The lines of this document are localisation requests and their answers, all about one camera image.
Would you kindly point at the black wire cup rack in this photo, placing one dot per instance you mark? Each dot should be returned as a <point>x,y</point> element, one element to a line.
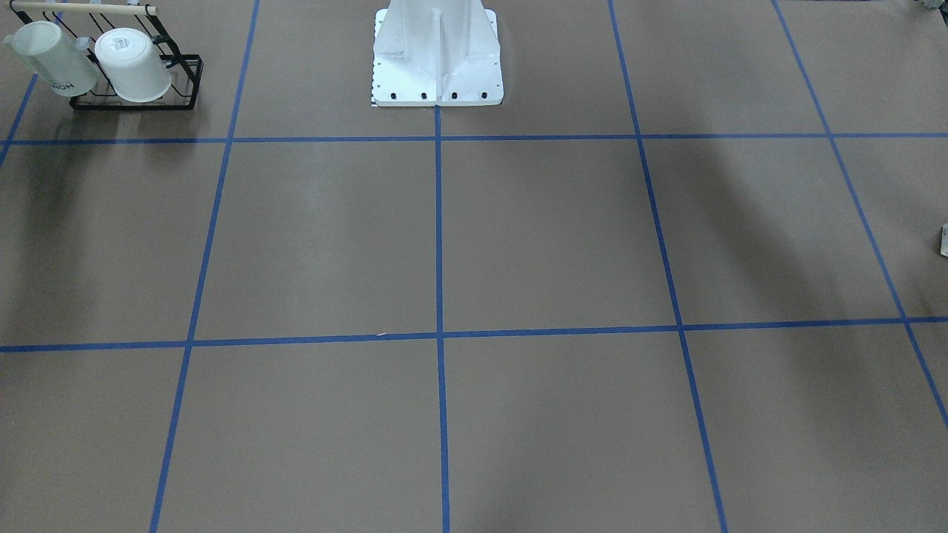
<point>85,29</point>

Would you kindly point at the white cup on rack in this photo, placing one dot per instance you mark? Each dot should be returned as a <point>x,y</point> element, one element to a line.
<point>132,63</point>
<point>44,49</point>

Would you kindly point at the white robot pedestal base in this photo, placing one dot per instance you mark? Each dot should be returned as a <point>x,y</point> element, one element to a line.
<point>436,53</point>

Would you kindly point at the wooden rod of rack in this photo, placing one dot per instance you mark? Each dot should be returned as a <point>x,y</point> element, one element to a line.
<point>101,8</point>

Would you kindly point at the milk carton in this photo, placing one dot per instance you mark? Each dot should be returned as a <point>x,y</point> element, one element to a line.
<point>943,241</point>

